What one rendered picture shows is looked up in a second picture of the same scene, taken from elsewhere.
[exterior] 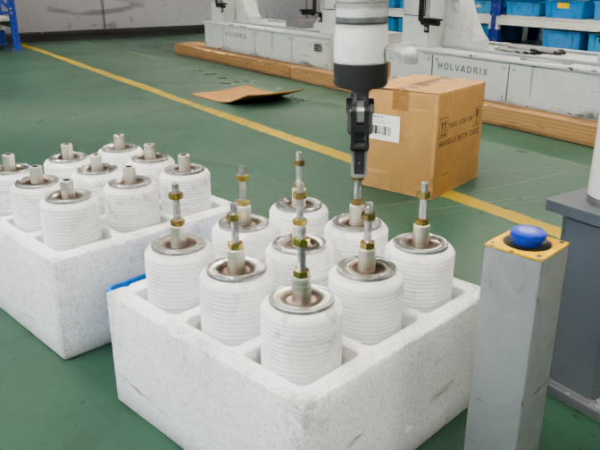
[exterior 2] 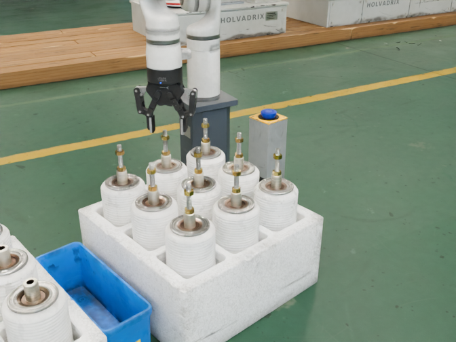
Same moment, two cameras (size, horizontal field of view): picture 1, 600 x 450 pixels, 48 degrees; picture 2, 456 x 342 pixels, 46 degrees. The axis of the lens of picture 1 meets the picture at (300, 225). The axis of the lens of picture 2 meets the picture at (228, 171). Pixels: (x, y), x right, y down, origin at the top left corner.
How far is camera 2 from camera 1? 1.27 m
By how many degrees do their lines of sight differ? 78
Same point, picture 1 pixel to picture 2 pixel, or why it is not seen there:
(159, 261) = (211, 235)
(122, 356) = (198, 325)
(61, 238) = (67, 328)
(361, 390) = not seen: hidden behind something
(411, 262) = (222, 159)
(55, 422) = not seen: outside the picture
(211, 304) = (254, 224)
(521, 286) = (281, 132)
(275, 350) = (292, 212)
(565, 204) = (202, 105)
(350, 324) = not seen: hidden behind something
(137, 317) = (218, 278)
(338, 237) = (181, 175)
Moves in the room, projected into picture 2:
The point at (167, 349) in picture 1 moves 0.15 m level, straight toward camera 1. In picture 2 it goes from (243, 273) to (317, 267)
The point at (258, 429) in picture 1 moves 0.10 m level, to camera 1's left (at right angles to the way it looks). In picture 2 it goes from (301, 253) to (304, 281)
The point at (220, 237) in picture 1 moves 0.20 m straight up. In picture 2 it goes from (168, 214) to (163, 119)
